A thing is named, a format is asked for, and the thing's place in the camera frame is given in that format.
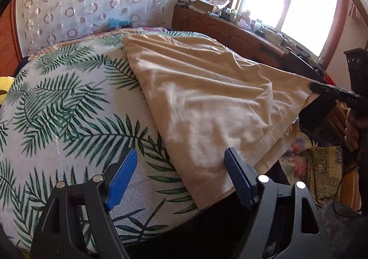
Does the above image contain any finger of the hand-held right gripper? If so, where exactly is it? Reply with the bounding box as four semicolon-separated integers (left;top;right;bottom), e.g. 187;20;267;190
309;81;363;105

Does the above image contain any beige t-shirt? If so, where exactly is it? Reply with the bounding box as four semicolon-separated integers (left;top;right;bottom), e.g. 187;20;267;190
122;33;319;209

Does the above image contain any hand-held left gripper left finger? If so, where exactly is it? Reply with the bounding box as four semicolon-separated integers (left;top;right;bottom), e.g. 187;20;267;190
29;148;138;259

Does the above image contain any wooden wardrobe door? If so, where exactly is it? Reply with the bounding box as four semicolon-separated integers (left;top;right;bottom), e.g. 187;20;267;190
0;0;23;78

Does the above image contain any cardboard box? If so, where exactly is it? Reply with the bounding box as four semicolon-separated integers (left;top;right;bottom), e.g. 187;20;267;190
194;0;222;13

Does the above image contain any blue toy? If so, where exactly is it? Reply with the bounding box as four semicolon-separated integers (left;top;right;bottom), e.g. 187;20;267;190
107;17;133;32

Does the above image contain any yellow patterned cloth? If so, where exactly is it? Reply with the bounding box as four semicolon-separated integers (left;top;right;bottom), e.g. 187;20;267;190
306;145;357;205

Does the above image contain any leaf print bed sheet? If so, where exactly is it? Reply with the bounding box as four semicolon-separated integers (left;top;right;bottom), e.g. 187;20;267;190
0;30;213;254

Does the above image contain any row of small bottles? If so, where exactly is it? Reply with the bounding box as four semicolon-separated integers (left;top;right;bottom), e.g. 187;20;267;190
221;7;265;33

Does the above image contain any person's right hand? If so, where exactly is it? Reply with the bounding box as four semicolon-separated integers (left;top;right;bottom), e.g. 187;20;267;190
344;109;360;152

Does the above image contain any dark blue bed sheet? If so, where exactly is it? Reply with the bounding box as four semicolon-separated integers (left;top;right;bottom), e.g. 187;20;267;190
16;56;32;72

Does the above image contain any yellow plush toy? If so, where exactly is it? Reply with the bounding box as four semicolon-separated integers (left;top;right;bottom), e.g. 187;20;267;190
0;76;15;105

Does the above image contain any reddish window curtain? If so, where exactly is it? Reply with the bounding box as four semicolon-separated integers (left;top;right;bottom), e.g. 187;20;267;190
319;0;350;75

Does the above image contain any window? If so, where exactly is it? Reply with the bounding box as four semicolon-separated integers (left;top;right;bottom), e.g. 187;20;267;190
230;0;340;58

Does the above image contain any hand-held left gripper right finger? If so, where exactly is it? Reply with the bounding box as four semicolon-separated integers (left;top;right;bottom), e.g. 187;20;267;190
224;148;331;259

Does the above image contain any wooden cabinet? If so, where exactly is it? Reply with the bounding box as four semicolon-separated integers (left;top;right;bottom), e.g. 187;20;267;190
172;5;325;81

